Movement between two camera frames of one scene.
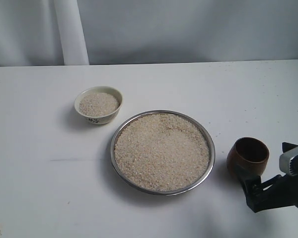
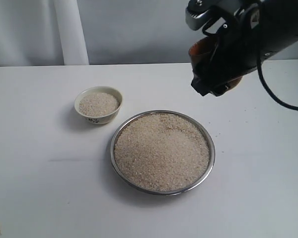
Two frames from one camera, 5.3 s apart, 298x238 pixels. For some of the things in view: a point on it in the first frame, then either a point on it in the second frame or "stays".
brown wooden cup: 247,157 -> 200,54
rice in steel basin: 161,152 stays
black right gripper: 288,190 -> 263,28
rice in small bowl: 98,103 stays
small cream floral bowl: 99,104 stays
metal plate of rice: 160,152 stays
